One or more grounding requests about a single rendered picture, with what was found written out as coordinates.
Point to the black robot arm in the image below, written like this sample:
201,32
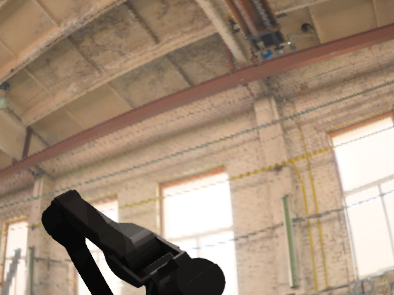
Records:
133,253

